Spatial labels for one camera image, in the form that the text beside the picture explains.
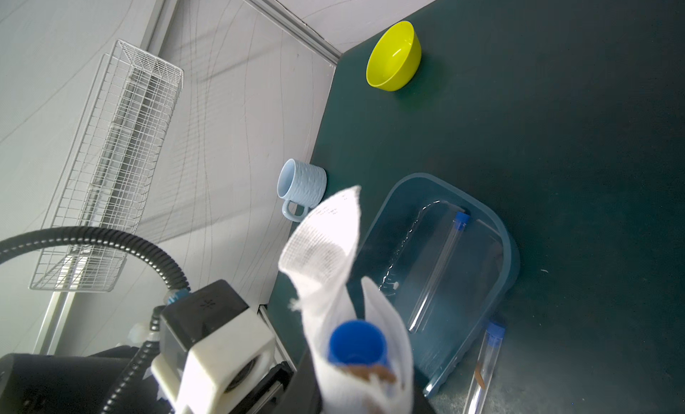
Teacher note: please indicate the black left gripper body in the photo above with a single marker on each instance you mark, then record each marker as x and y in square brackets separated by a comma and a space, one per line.
[267, 395]

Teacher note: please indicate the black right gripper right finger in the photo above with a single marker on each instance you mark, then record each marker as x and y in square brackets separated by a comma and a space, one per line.
[420, 404]

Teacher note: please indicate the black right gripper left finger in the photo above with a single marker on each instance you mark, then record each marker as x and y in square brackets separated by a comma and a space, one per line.
[302, 395]

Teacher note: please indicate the clear test tube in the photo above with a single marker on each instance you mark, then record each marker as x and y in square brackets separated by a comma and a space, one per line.
[427, 294]

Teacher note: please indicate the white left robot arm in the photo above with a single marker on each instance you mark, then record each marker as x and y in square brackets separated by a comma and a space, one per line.
[91, 324]

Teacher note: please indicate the test tube with blue cap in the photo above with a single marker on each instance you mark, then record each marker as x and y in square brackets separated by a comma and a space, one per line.
[485, 365]

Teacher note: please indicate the blue translucent plastic container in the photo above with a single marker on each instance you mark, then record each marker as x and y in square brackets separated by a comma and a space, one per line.
[400, 250]

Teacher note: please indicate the light blue ribbed mug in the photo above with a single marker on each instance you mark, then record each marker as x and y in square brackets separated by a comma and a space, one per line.
[301, 186]

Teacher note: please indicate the yellow-green plastic bowl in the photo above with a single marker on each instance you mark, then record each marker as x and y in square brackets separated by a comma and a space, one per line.
[395, 58]

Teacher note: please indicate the white wire basket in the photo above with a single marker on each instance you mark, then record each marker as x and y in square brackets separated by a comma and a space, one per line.
[109, 171]

